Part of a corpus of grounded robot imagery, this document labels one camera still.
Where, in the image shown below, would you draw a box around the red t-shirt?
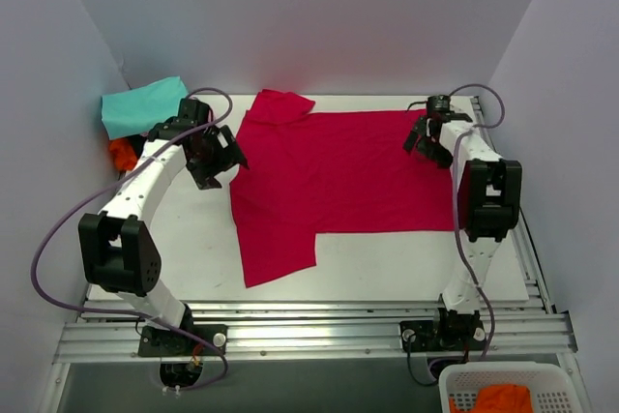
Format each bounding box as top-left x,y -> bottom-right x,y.
230,90 -> 454,287

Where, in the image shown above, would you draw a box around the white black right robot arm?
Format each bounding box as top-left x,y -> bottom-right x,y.
403,110 -> 522,348

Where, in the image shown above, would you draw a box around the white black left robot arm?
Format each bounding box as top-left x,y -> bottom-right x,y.
78,97 -> 248,354

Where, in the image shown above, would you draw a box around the black folded t-shirt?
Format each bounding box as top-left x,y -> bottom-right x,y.
135,132 -> 149,143

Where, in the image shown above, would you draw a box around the orange folded t-shirt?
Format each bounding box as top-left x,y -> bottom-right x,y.
108,134 -> 145,172

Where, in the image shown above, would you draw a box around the teal folded t-shirt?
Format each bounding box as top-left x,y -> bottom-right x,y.
101,76 -> 188,140

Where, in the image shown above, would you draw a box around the orange t-shirt in basket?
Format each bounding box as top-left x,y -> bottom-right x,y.
449,384 -> 534,413

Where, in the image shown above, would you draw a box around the white plastic laundry basket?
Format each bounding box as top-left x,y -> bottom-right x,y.
438,362 -> 583,412

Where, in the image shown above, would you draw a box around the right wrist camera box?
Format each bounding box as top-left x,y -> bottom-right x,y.
426,94 -> 473,123

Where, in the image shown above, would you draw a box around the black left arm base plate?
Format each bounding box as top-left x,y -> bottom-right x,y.
137,324 -> 228,358

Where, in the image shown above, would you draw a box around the aluminium frame rails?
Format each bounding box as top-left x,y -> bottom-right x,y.
45,96 -> 579,413

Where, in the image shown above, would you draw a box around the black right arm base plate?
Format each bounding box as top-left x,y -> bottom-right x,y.
398,319 -> 486,353

